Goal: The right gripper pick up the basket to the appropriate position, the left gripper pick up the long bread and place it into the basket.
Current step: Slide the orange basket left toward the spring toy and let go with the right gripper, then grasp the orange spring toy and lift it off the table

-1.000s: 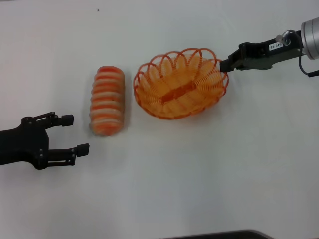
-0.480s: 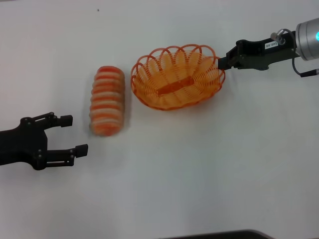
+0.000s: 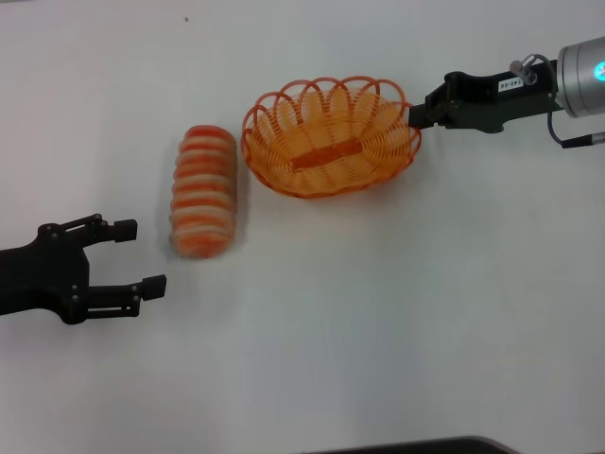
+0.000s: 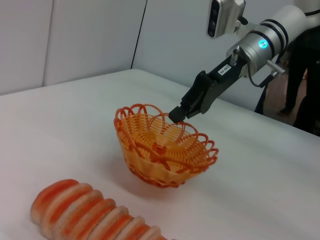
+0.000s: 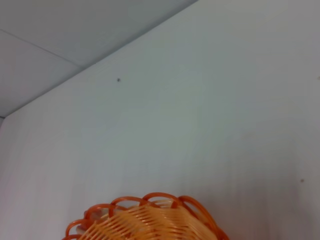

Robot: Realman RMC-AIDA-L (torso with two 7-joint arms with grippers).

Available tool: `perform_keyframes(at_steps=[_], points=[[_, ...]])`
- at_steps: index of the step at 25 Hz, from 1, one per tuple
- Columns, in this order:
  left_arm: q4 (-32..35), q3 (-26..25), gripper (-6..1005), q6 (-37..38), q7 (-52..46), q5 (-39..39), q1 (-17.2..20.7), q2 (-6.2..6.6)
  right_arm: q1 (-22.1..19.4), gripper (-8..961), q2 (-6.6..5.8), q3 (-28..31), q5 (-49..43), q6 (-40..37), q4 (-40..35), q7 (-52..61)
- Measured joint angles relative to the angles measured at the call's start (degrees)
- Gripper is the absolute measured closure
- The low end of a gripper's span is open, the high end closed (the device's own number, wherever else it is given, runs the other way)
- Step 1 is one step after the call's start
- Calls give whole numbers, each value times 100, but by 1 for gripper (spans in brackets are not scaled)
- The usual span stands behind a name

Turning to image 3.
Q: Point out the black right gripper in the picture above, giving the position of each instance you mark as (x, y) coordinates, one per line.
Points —
(487, 104)

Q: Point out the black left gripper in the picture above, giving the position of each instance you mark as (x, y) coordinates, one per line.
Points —
(47, 274)

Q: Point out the orange striped bread loaf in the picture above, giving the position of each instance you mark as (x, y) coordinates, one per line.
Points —
(204, 194)

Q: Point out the orange woven plastic basket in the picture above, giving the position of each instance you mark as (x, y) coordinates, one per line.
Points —
(283, 161)

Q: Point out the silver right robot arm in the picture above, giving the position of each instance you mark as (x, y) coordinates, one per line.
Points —
(579, 80)

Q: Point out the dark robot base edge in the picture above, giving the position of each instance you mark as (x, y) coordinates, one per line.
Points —
(425, 447)

